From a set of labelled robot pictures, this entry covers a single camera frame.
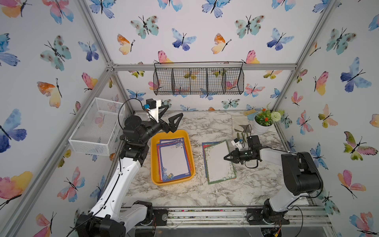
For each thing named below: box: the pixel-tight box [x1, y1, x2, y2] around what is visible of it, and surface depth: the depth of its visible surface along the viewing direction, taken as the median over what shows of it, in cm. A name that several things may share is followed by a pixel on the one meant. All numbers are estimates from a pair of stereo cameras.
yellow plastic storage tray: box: [151, 129, 196, 187], surface depth 93 cm
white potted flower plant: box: [252, 108, 285, 135], surface depth 98 cm
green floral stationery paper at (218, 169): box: [204, 139, 237, 185], surface depth 92 cm
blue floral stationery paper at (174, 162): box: [159, 141, 191, 183], surface depth 96 cm
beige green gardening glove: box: [231, 116, 252, 143], surface depth 113 cm
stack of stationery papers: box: [156, 137, 192, 183], surface depth 97 cm
